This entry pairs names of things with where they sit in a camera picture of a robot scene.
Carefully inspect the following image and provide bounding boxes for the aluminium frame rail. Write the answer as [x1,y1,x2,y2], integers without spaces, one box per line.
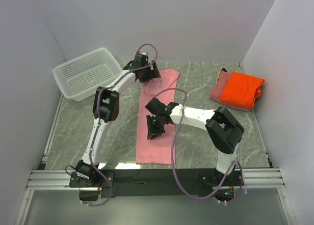
[16,98,295,225]

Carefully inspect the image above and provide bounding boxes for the folded dusty pink t shirt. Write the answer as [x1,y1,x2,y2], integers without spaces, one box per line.
[209,69,250,112]

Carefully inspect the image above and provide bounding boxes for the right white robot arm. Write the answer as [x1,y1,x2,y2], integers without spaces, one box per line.
[145,98,244,185]

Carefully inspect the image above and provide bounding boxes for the white plastic basket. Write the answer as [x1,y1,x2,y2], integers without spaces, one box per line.
[52,48,122,102]

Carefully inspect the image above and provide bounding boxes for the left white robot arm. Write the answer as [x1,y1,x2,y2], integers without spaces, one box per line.
[76,51,160,187]

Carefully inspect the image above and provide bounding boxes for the folded orange t shirt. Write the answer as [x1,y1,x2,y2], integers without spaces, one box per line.
[220,72,265,110]

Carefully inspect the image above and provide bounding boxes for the black base beam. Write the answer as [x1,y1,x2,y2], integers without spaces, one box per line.
[69,169,244,201]

